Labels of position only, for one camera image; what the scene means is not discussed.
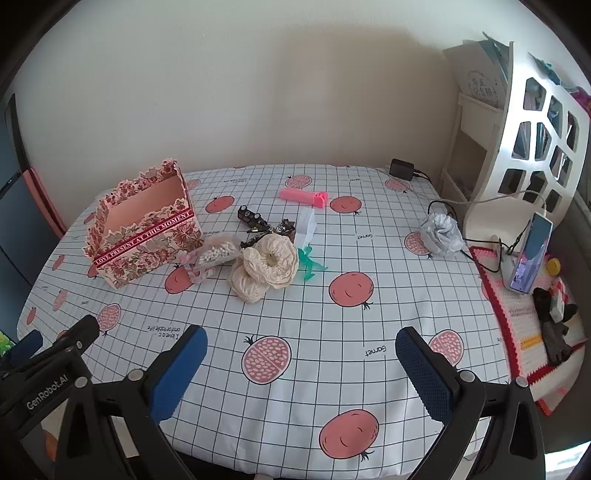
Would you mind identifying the black cable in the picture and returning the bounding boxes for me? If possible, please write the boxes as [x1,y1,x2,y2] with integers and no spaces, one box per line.
[427,200,532,274]

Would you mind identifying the smartphone on stand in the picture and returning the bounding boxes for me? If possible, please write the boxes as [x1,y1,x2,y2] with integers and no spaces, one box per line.
[489,212,554,292]

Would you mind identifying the pink floral paper box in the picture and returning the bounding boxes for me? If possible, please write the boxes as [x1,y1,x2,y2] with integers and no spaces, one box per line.
[83,158,204,291]

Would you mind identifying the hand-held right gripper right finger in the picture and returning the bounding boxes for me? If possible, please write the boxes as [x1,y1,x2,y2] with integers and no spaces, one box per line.
[396,327,546,480]

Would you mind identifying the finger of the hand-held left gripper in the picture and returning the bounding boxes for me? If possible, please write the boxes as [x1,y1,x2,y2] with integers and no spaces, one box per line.
[54,315,101,354]
[7,330,44,367]

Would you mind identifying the dark grey mesh item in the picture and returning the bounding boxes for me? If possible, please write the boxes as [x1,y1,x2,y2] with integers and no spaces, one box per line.
[541,320,573,365]

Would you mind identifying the clear bag of cotton swabs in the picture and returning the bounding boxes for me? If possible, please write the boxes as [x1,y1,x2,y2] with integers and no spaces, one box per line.
[194,235,241,268]

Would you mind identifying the pink plastic hair roller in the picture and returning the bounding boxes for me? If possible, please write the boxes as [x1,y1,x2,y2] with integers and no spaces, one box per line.
[279,187,329,208]

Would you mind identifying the green ribbon bow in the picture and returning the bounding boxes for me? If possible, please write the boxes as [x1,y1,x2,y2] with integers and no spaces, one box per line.
[295,246,328,282]

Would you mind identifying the silver paper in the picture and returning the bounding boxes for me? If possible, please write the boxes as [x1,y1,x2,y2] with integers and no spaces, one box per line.
[419,212,464,257]

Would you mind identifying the black plush toy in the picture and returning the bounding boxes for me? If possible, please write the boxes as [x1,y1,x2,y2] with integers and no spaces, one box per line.
[533,287,579,324]

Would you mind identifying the black gold action figure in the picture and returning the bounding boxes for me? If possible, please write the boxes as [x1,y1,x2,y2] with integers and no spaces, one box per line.
[237,205,297,247]

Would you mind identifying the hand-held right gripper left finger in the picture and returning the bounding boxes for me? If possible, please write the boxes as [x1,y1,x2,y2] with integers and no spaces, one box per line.
[60,324,208,480]

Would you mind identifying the pomegranate print tablecloth desktop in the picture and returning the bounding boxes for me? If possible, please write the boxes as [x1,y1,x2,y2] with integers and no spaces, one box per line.
[16,164,513,476]

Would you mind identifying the white cable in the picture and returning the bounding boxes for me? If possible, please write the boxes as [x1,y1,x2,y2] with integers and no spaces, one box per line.
[434,188,551,217]

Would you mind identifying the white shelf unit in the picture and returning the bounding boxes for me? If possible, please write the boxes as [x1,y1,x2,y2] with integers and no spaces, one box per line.
[441,39,513,204]

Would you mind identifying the white plastic lattice basket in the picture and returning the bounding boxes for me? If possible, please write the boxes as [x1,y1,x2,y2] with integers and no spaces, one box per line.
[464,41,591,241]

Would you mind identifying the dark blue cabinet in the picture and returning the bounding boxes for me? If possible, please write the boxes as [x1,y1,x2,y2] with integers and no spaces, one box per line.
[0,95,38,342]

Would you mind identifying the small white window box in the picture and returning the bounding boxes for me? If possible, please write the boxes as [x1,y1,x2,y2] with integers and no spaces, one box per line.
[295,208,318,247]

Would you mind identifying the pink white crochet mat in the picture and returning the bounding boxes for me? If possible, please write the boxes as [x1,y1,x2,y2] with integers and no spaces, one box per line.
[468,246,589,416]

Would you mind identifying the black power adapter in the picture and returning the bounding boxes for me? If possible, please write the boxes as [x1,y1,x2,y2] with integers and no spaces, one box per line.
[389,158,416,181]

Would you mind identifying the cream fabric scrunchie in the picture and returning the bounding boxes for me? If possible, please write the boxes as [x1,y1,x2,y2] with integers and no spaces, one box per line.
[242,233,298,291]
[229,265,269,304]

